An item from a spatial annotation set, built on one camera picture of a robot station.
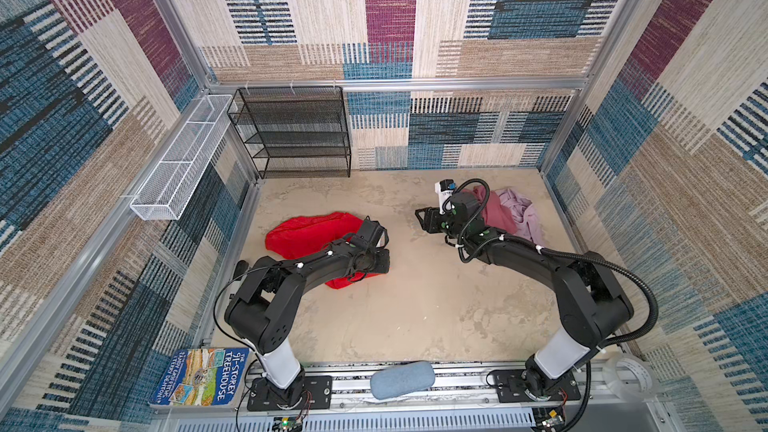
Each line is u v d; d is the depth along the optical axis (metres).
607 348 0.50
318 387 0.75
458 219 0.72
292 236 0.99
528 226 1.01
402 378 0.73
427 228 0.81
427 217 0.81
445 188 0.80
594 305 0.46
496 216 0.95
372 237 0.75
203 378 0.74
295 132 1.10
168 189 0.71
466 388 0.76
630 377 0.76
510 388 0.73
